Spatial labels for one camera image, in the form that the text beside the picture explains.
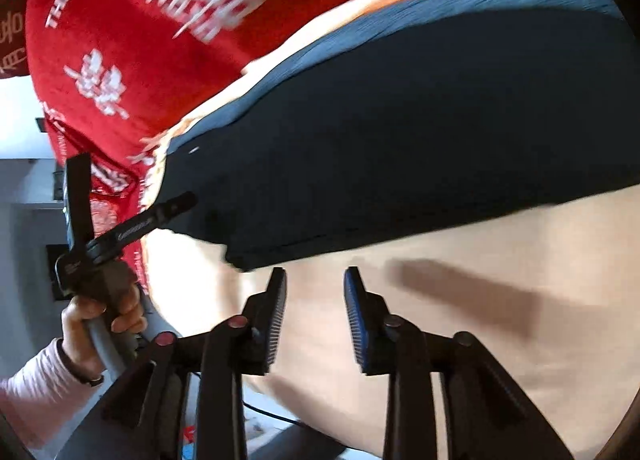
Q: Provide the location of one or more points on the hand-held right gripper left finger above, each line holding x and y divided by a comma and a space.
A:
279, 320

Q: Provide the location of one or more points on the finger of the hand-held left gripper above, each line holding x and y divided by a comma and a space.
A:
80, 200
145, 224

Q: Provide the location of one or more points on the person's left hand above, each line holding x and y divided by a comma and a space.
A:
80, 335

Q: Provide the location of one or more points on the peach cloth mat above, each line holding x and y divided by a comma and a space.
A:
450, 365

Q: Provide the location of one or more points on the black garment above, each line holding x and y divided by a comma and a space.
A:
375, 140

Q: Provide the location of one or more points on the red printed blanket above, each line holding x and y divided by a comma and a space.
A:
150, 65

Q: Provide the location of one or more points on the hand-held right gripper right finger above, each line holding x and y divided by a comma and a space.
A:
356, 325

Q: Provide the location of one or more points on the person's left forearm pink sleeve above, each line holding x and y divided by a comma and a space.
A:
35, 400

